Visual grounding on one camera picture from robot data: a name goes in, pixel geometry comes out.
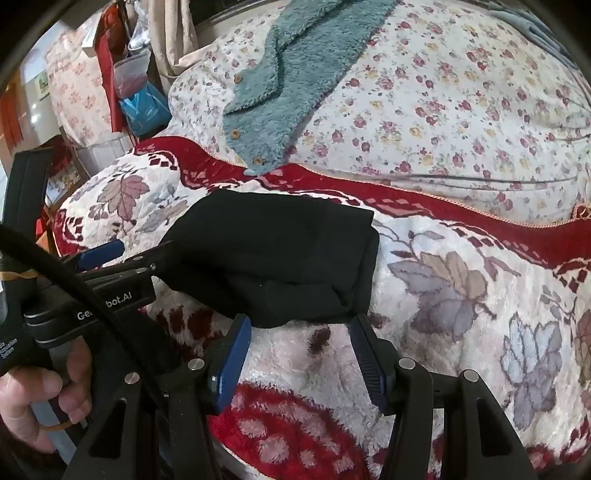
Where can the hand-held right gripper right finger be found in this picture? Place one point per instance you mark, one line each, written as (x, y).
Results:
(372, 369)

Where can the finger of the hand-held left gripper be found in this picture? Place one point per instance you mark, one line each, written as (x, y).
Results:
(138, 268)
(100, 254)

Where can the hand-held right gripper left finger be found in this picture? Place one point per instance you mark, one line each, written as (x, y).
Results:
(229, 369)

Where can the black pants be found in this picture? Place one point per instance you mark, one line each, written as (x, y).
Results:
(277, 258)

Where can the person's left hand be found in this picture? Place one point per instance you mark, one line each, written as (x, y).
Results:
(32, 392)

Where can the white ribbed box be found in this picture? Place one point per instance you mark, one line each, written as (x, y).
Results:
(104, 154)

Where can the red and white leaf-print blanket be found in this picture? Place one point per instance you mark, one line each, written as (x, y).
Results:
(461, 323)

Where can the blue plastic bag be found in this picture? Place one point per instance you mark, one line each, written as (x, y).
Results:
(143, 108)

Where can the pink floral bedding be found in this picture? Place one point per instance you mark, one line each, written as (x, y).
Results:
(78, 87)

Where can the clear plastic container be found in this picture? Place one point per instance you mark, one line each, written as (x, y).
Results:
(133, 74)

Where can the red hanging cloth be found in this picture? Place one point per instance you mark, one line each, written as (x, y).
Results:
(110, 55)

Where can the beige curtain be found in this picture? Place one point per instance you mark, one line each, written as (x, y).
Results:
(173, 41)

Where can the teal fleece jacket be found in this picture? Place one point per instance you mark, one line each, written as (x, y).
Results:
(286, 92)

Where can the white small-flower quilt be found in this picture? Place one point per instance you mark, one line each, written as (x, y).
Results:
(415, 115)

